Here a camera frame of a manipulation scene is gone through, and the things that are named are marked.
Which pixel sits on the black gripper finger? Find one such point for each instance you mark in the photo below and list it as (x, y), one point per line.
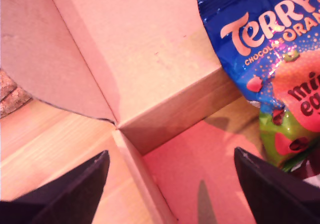
(62, 196)
(280, 199)

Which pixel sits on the blue Terry's mini eggs bag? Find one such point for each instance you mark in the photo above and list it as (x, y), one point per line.
(270, 46)

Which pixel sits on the brown cardboard box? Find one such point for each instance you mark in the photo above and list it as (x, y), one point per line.
(150, 58)

